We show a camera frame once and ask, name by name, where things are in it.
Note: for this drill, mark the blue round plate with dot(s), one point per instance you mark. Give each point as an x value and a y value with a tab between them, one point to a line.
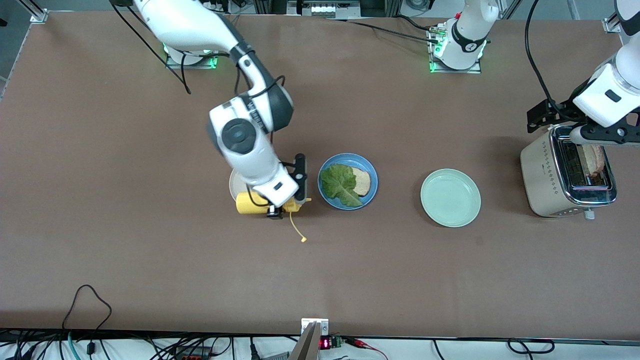
345	158

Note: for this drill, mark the beige round plate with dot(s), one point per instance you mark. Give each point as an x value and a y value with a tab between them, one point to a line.
234	186

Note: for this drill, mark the green lettuce leaf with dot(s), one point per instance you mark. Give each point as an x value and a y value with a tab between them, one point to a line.
337	182

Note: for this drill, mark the metal camera bracket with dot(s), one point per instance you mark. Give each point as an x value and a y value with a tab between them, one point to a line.
310	345

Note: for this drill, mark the beige chrome toaster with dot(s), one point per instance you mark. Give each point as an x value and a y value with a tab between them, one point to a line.
542	180

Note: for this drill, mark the orange connector block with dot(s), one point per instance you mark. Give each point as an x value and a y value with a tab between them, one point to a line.
192	356

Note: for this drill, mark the light green round plate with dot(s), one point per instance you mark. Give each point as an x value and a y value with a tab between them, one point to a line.
450	198

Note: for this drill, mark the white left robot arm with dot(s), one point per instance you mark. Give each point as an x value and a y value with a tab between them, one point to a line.
467	35

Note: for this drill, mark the yellow squeeze bottle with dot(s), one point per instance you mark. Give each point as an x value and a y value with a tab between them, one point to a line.
247	204

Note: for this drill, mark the metal corner bracket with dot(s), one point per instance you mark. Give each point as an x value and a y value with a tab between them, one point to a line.
39	16
611	25

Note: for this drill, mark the toasted bread slice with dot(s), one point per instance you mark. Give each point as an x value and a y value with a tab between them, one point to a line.
362	182
595	160

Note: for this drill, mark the red digit display module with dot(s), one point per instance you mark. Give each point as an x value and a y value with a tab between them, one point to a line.
326	343

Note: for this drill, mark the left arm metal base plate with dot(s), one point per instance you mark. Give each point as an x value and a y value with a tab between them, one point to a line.
457	71

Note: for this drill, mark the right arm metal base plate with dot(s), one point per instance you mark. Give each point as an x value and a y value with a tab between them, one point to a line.
216	62

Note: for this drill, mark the white control box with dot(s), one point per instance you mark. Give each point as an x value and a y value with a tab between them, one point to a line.
325	9

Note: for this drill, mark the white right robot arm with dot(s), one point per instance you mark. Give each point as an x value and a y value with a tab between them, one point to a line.
190	25

